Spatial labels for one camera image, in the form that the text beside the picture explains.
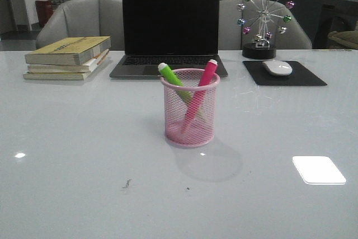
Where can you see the green highlighter pen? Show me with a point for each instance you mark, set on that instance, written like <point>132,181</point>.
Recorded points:
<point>174,82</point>

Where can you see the pink highlighter pen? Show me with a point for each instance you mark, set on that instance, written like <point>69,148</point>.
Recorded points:
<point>198,97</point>

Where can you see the pink mesh pen holder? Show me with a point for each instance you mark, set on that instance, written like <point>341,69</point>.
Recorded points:
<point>198,133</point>

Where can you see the grey laptop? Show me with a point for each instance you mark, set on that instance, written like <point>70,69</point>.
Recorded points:
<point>180,33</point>

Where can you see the middle white book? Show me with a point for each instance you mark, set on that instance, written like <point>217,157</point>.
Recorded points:
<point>87,67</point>

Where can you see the white computer mouse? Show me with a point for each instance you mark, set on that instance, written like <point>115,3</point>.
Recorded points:
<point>277,67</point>

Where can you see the ferris wheel desk ornament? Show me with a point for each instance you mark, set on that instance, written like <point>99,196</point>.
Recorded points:
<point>261,46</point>

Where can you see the grey chair right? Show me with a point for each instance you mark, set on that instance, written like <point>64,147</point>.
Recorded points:
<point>237,26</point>

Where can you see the grey chair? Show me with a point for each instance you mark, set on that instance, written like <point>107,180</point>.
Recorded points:
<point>237,26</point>
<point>80,18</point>

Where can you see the grey chair left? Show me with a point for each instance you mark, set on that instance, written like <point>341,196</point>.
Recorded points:
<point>80,18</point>

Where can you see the top yellow book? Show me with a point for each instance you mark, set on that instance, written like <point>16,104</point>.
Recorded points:
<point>69,51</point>

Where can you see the yellow book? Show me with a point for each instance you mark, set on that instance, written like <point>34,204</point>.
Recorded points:
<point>56,76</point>
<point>69,51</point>

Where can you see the black mouse pad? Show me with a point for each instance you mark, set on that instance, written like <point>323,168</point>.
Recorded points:
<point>297,75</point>

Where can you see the bottom yellow book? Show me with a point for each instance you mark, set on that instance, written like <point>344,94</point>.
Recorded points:
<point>56,76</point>

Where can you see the red bin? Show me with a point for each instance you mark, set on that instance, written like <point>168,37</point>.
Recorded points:
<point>44,11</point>

